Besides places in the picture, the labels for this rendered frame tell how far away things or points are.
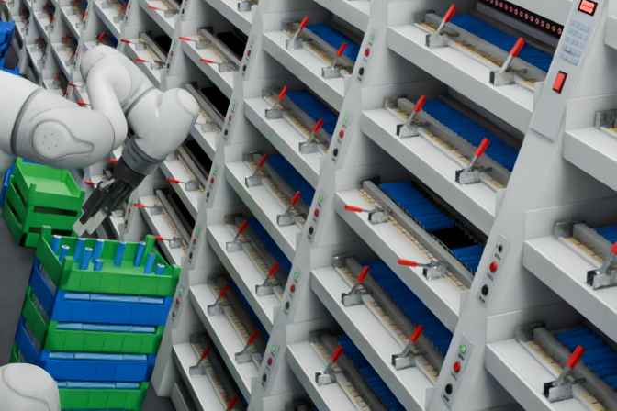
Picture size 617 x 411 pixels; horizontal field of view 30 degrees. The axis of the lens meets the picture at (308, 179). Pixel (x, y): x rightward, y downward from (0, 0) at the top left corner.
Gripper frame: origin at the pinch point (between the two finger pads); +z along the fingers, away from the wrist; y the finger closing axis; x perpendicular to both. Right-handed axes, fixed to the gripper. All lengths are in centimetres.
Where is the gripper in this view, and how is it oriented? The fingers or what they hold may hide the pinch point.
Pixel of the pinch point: (88, 221)
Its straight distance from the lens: 278.4
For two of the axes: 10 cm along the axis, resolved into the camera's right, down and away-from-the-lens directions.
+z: -6.1, 6.8, 4.1
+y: -4.9, 0.8, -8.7
